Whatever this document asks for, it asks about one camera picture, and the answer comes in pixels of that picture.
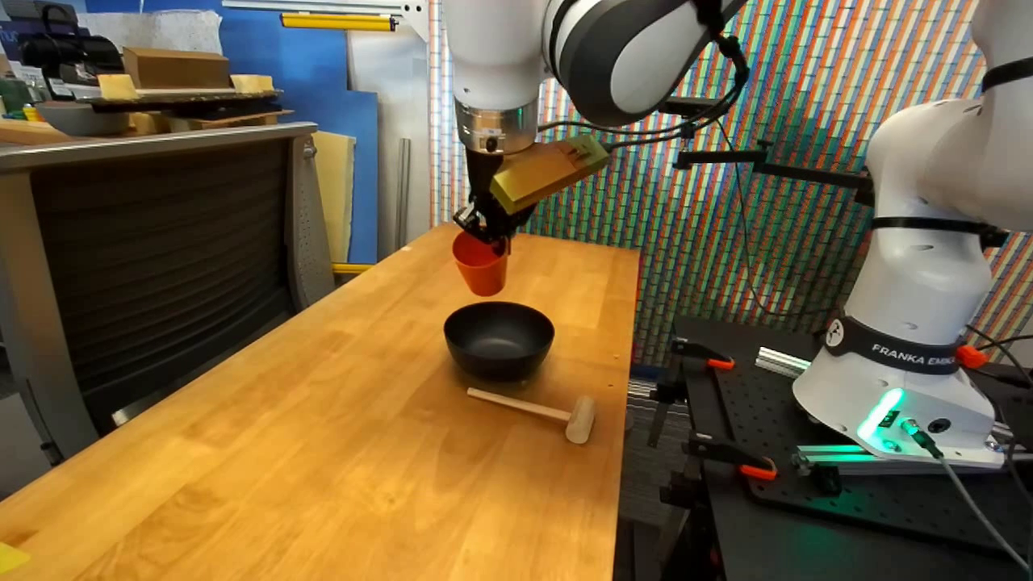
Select grey bowl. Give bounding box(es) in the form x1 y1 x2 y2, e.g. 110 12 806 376
35 100 132 137

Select blue board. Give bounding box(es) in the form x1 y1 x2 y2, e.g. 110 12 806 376
84 0 381 265

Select wooden mallet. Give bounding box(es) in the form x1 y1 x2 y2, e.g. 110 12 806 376
466 387 597 445

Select grey cable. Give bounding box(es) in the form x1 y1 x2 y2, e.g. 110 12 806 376
902 418 1033 575

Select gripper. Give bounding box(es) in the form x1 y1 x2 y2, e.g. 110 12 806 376
453 148 535 258

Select orange cup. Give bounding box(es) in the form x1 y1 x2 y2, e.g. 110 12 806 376
451 231 510 298

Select cardboard box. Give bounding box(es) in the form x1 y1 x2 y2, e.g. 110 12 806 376
122 46 236 90

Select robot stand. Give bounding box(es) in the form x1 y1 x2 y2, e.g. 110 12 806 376
646 313 1033 581

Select grey cabinet with slatted door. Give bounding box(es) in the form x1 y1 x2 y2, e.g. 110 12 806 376
0 122 337 467

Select yellow foam sheet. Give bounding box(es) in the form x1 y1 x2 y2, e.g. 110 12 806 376
312 130 358 265

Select multicoloured patterned backdrop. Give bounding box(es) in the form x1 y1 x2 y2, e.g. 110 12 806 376
428 0 1033 366

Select black bowl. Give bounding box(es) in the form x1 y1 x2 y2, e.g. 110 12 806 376
443 301 556 383

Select white panel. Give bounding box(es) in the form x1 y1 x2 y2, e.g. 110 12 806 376
346 27 433 261

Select short aluminium rail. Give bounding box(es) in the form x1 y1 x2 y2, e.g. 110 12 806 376
754 346 813 379

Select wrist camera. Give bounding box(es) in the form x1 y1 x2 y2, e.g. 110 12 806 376
489 134 613 215

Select long aluminium rail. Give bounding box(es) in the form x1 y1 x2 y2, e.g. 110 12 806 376
790 442 1010 478

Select yellow bar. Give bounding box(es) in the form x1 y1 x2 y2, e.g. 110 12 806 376
279 11 399 33

